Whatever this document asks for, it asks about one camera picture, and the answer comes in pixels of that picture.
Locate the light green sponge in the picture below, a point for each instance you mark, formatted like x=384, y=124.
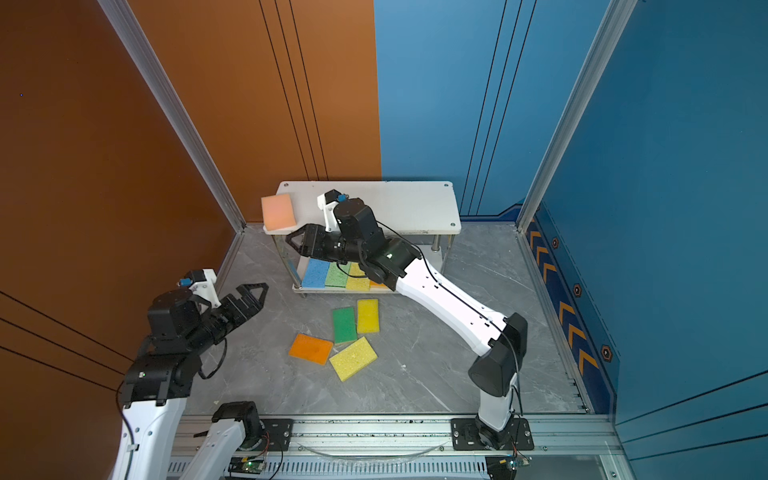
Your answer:
x=337, y=275

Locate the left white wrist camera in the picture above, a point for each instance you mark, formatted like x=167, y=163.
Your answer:
x=202, y=282

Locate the dark green sponge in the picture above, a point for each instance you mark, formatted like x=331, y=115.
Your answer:
x=344, y=325

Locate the blue sponge row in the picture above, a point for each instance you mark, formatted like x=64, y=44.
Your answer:
x=315, y=274

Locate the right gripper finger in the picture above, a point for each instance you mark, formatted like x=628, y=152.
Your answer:
x=301, y=234
x=303, y=248

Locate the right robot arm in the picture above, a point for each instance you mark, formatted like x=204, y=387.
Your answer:
x=351, y=233

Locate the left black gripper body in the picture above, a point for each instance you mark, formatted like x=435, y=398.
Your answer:
x=227, y=314

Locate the circuit board right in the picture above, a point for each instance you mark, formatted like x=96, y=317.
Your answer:
x=505, y=467

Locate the white two-tier shelf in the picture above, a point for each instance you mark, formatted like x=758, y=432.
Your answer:
x=415, y=209

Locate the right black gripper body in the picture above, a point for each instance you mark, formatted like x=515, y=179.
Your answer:
x=328, y=246

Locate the pale yellow sponge row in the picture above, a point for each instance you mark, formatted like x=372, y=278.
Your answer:
x=357, y=280

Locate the aluminium front rail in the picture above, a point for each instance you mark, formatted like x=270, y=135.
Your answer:
x=420, y=445

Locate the pink sponge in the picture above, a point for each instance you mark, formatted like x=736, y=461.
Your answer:
x=278, y=213

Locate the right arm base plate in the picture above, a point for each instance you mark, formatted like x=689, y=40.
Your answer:
x=470, y=434

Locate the bright yellow sponge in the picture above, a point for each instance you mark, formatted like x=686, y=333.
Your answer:
x=368, y=318

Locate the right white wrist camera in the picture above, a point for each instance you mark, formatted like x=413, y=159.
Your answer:
x=326, y=203

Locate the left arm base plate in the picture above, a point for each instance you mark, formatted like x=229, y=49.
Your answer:
x=274, y=435

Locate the green circuit board left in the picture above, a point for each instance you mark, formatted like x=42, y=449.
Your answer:
x=246, y=465

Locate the pale yellow sponge tilted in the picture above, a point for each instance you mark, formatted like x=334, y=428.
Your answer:
x=353, y=359

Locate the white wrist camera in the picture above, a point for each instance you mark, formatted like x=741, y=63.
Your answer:
x=202, y=282
x=326, y=203

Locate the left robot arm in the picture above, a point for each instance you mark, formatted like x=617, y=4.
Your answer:
x=155, y=389

